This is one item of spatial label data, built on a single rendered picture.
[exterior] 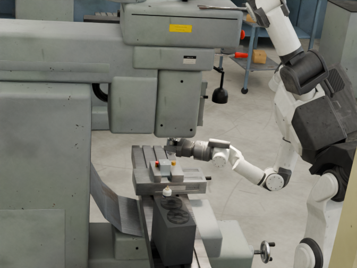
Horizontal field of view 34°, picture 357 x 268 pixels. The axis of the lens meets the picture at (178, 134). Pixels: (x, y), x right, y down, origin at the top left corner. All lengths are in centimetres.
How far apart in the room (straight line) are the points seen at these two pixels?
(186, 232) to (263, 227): 214
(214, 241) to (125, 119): 74
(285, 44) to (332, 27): 493
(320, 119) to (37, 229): 124
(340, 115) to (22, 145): 123
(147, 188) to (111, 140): 270
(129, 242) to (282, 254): 173
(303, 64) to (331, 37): 489
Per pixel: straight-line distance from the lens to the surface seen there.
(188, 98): 243
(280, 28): 212
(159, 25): 228
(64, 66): 233
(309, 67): 218
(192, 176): 287
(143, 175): 284
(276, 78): 243
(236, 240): 293
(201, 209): 290
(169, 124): 246
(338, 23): 695
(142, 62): 232
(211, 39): 233
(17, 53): 233
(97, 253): 276
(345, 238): 78
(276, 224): 448
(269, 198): 479
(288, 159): 258
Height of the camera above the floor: 238
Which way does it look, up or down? 25 degrees down
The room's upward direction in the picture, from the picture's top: 5 degrees clockwise
